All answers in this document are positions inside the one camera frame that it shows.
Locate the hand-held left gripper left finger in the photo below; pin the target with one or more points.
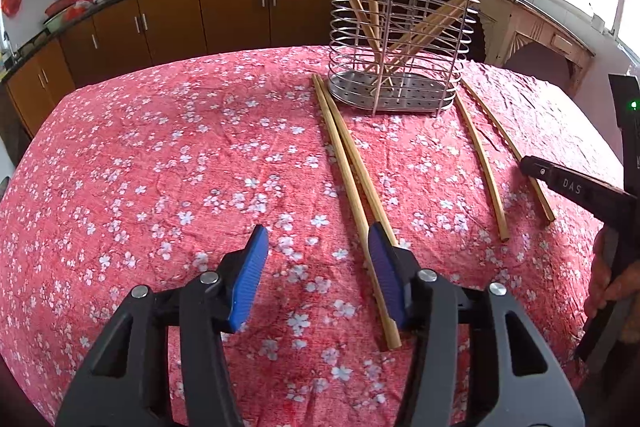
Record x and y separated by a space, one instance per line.
247 277

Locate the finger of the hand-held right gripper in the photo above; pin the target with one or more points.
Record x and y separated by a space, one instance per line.
535 169

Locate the wooden chopstick pair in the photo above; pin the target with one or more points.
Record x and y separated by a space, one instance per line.
369 187
347 187

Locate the wooden base cabinets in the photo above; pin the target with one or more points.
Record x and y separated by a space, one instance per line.
225 12

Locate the red floral tablecloth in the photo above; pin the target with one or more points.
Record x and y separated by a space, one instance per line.
150 157

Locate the old cream side table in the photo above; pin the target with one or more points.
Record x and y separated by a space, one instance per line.
545 37

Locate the person's right hand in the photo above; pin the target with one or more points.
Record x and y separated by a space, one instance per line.
596 277

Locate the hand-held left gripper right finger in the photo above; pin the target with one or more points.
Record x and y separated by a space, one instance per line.
387 277

